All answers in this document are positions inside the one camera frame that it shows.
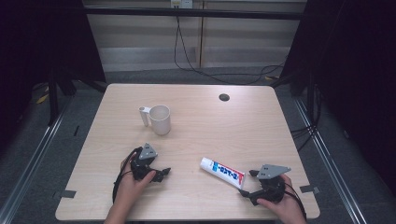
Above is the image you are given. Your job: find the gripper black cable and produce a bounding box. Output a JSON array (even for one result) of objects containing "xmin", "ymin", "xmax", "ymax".
[
  {"xmin": 111, "ymin": 147, "xmax": 142, "ymax": 204},
  {"xmin": 283, "ymin": 181, "xmax": 308, "ymax": 221}
]

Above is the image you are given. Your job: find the dark curtain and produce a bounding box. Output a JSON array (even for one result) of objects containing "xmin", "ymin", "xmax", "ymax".
[
  {"xmin": 0, "ymin": 0, "xmax": 106, "ymax": 150},
  {"xmin": 279, "ymin": 0, "xmax": 396, "ymax": 197}
]

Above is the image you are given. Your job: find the black wall cable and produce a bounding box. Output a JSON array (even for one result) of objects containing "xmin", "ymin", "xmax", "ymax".
[{"xmin": 173, "ymin": 15, "xmax": 286, "ymax": 86}]

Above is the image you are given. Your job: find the grey tape piece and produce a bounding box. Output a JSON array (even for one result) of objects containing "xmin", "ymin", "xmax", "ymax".
[
  {"xmin": 299, "ymin": 184, "xmax": 321, "ymax": 194},
  {"xmin": 52, "ymin": 189, "xmax": 78, "ymax": 200}
]

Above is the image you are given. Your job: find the person's left hand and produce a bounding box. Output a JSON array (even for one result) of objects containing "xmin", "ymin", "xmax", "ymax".
[{"xmin": 116, "ymin": 153, "xmax": 157, "ymax": 206}]

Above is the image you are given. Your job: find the black floor cable bundle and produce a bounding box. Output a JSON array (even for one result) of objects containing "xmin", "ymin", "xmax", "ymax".
[{"xmin": 290, "ymin": 83, "xmax": 323, "ymax": 153}]

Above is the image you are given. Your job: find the white wall socket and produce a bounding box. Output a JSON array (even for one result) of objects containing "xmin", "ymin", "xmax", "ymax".
[{"xmin": 170, "ymin": 0, "xmax": 194, "ymax": 9}]

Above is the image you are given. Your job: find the white cup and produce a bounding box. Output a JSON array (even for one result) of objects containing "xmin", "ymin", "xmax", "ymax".
[{"xmin": 138, "ymin": 105, "xmax": 172, "ymax": 136}]

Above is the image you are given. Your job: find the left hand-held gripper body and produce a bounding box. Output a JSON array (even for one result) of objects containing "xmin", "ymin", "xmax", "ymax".
[{"xmin": 129, "ymin": 142, "xmax": 159, "ymax": 181}]

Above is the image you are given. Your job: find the black metal stand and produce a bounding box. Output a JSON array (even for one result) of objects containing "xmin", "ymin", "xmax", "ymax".
[{"xmin": 46, "ymin": 66, "xmax": 108, "ymax": 127}]

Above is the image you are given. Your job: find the white toothpaste tube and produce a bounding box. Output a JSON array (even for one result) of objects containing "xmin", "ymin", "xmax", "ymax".
[{"xmin": 199, "ymin": 157, "xmax": 247, "ymax": 190}]

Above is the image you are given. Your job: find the metal floor rail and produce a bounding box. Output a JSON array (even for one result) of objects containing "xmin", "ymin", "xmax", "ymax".
[
  {"xmin": 293, "ymin": 97, "xmax": 368, "ymax": 224},
  {"xmin": 0, "ymin": 92, "xmax": 74, "ymax": 224}
]

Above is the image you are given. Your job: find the black horizontal bar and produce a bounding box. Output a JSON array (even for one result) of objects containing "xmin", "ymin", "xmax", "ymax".
[{"xmin": 83, "ymin": 7, "xmax": 307, "ymax": 21}]

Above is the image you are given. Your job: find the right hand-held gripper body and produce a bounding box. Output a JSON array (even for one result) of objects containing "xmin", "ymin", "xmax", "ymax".
[{"xmin": 248, "ymin": 163, "xmax": 292, "ymax": 206}]

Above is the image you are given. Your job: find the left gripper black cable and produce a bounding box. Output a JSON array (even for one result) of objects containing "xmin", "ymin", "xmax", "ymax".
[{"xmin": 111, "ymin": 147, "xmax": 142, "ymax": 204}]

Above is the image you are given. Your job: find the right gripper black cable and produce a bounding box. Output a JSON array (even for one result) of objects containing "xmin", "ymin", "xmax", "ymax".
[{"xmin": 283, "ymin": 181, "xmax": 308, "ymax": 221}]

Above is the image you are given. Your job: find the yellow floor tape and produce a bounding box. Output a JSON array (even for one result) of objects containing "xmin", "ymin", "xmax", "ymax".
[{"xmin": 35, "ymin": 92, "xmax": 50, "ymax": 105}]

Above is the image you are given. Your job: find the person's right hand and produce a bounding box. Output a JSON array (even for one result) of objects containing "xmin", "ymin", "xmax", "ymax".
[{"xmin": 256, "ymin": 174, "xmax": 308, "ymax": 224}]

